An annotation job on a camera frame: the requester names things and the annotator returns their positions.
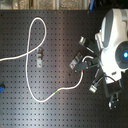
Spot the blue object at edge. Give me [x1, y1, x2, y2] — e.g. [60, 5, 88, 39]
[0, 85, 5, 94]

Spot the metal cable clip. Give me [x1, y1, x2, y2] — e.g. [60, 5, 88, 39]
[36, 47, 43, 68]

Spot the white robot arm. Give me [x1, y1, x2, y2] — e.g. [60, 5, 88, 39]
[70, 9, 128, 84]

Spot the silver connector on black wire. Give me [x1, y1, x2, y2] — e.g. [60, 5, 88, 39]
[89, 85, 97, 93]

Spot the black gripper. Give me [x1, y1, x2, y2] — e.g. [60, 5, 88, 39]
[69, 37, 100, 71]

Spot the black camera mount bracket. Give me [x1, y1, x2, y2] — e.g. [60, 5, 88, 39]
[103, 81, 122, 109]

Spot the white cable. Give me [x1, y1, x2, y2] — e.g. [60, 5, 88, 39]
[0, 17, 95, 103]

